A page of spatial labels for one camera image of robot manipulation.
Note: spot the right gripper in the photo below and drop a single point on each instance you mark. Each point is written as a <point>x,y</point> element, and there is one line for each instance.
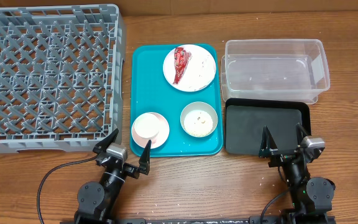
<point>284,154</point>

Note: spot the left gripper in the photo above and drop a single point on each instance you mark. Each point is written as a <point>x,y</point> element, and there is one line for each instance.
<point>144,161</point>

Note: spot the grey-green bowl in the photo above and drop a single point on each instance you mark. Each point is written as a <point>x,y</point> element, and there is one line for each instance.
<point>199,105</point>

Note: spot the red snack wrapper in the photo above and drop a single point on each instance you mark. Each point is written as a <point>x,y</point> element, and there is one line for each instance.
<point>181,60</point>

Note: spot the white paper cup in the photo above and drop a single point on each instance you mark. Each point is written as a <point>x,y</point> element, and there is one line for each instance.
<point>147,125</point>

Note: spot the rice pile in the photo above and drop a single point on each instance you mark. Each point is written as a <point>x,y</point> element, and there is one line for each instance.
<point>198,123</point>

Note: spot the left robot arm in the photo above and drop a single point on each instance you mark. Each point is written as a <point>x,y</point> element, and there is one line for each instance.
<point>96,199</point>

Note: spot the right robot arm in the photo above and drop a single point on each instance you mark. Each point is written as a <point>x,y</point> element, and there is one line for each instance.
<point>311,196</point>

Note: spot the small pink plate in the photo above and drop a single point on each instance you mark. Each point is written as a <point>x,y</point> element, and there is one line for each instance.
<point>159,139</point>

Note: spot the black tray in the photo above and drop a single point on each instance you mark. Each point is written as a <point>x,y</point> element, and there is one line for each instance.
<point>246,118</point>

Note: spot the teal serving tray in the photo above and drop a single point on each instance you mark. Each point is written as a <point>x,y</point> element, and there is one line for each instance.
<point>152,92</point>

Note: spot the clear plastic bin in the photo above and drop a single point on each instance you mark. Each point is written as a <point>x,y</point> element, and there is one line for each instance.
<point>275,69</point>

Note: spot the grey plastic dish rack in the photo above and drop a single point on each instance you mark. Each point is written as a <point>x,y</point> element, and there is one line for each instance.
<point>60,76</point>

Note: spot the large white plate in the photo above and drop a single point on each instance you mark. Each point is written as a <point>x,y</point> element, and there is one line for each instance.
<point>199,73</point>

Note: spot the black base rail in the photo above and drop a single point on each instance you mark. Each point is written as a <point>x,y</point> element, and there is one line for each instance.
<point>250,220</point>

